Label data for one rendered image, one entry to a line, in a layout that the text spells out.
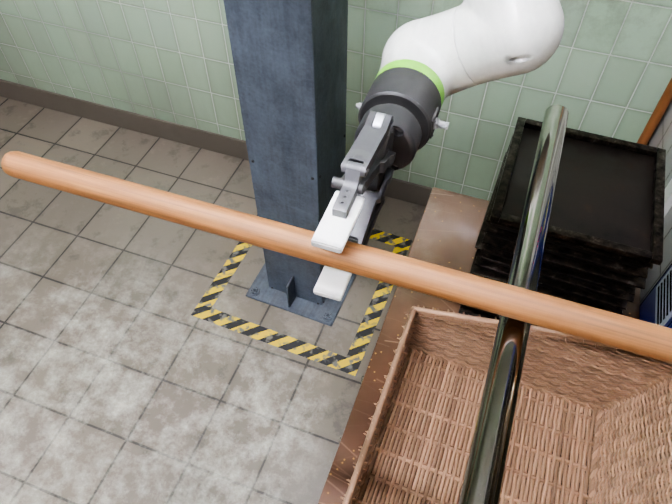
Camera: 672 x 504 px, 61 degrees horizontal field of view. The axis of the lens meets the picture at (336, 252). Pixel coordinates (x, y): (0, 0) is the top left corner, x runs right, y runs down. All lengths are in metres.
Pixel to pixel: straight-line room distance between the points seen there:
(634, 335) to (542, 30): 0.36
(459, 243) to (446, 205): 0.12
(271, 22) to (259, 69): 0.13
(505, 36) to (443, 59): 0.08
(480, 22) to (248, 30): 0.67
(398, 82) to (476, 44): 0.10
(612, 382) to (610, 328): 0.60
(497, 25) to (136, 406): 1.51
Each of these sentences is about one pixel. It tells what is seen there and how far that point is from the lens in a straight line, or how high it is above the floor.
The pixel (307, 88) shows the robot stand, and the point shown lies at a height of 0.87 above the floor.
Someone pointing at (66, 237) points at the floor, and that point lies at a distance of 2.36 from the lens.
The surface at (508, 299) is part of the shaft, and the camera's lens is 0.55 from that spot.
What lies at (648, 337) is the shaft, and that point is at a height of 1.21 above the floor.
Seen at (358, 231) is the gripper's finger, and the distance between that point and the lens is 0.64.
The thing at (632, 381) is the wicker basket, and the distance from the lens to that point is 1.16.
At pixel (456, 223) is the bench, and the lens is 1.44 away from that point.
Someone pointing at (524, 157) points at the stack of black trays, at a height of 0.90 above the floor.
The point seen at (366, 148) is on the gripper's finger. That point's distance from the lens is 0.58.
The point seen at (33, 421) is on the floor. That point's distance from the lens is 1.98.
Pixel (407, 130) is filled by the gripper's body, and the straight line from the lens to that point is 0.67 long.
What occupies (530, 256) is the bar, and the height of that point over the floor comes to 1.17.
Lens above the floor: 1.64
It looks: 52 degrees down
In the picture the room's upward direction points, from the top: straight up
